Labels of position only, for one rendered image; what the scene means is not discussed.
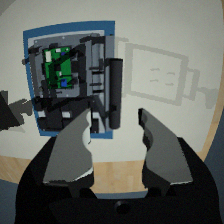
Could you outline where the green circuit board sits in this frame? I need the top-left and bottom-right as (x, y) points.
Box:
(44, 47), (72, 89)

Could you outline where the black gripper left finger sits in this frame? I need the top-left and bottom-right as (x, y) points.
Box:
(14, 107), (94, 224)

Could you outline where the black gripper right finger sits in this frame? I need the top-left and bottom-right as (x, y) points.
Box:
(138, 108), (223, 224)

